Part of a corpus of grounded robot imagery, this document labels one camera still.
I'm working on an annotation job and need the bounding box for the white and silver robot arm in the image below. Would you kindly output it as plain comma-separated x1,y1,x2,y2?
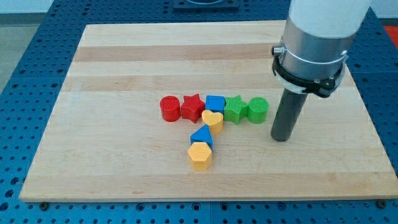
272,0,371,98

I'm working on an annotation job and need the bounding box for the red cylinder block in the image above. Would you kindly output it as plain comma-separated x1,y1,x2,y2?
159,96,181,122

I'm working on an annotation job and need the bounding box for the blue cube block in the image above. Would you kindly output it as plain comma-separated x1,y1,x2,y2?
205,95,225,114

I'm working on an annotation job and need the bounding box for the red star block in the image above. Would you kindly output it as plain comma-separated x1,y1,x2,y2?
181,94,205,123

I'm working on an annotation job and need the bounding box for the blue triangle block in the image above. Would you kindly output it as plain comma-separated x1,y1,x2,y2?
190,124,213,150

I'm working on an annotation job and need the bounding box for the light wooden board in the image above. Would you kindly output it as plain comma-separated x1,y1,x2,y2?
20,21,397,202

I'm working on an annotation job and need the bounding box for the green cylinder block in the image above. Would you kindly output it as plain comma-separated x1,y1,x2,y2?
247,97,269,124

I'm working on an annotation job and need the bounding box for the green star block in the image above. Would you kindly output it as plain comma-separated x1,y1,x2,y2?
224,95,248,125

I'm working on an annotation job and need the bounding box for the yellow hexagon block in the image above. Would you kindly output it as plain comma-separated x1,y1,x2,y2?
187,142,213,170

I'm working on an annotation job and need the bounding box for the yellow heart block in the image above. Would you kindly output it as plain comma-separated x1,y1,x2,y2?
201,110,224,135

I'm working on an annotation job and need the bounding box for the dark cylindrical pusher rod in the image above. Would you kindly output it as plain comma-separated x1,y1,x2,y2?
271,89,307,142

